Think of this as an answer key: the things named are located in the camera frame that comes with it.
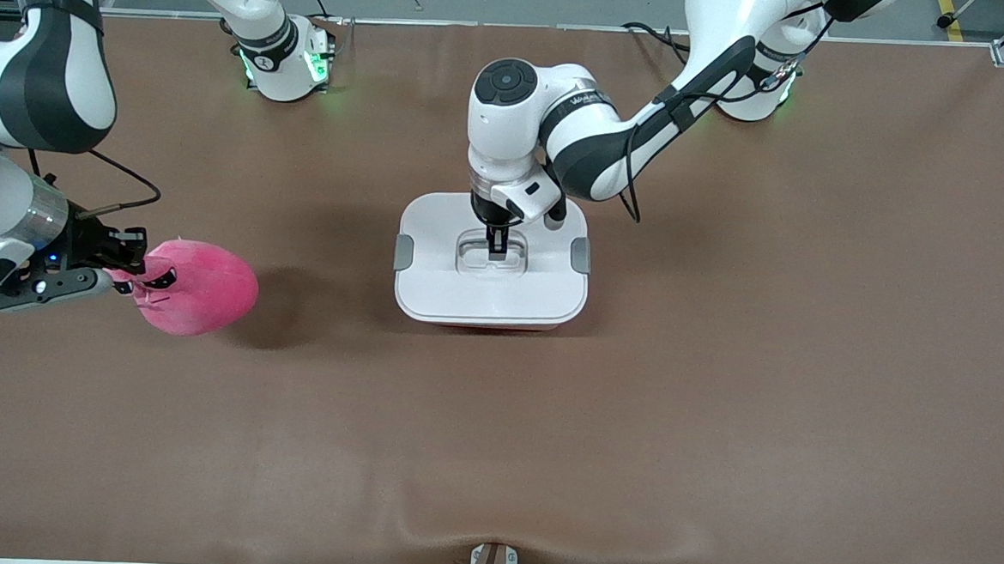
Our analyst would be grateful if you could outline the thin rod with black foot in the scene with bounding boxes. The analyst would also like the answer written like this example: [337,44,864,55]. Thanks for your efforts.
[936,0,982,31]

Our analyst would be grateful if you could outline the aluminium table edge rail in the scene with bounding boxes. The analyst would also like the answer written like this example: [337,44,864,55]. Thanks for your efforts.
[95,0,1004,64]

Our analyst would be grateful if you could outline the pink plush toy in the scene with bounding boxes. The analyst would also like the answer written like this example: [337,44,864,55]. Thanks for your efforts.
[102,235,262,341]

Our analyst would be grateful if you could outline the pink plastic box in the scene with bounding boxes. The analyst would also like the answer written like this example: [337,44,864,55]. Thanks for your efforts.
[420,316,562,334]

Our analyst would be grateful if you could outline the black left arm base cable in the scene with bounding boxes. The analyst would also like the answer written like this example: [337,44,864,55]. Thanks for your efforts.
[621,21,695,66]

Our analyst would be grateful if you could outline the white box lid grey latches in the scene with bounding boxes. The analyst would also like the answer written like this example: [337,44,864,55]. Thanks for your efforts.
[391,189,595,332]

